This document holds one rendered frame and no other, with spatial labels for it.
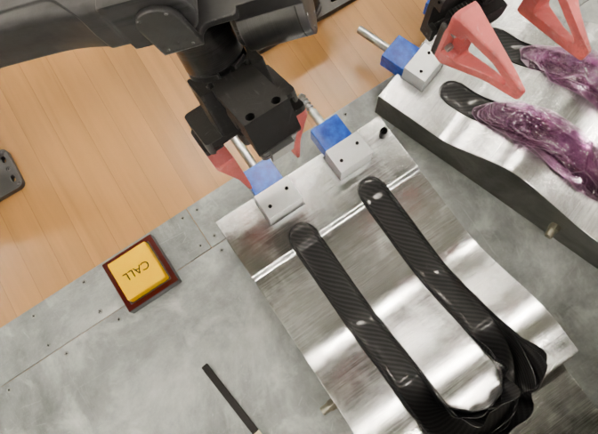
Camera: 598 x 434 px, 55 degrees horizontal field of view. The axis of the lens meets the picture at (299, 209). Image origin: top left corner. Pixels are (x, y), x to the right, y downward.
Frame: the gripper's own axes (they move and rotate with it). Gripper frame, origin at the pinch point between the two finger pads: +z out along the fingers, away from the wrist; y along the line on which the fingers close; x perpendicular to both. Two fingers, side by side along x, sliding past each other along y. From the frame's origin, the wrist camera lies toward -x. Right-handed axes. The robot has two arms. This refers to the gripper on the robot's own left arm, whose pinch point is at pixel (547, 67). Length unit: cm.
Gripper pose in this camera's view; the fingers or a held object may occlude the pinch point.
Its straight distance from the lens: 49.7
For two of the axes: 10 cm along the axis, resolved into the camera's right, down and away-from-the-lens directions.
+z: 5.3, 8.2, -2.1
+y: 8.5, -5.2, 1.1
